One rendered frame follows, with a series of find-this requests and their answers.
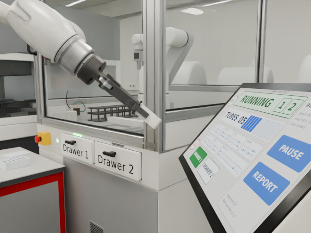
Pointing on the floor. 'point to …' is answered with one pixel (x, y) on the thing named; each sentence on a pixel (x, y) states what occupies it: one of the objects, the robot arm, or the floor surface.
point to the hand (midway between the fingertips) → (147, 116)
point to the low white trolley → (32, 196)
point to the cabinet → (125, 203)
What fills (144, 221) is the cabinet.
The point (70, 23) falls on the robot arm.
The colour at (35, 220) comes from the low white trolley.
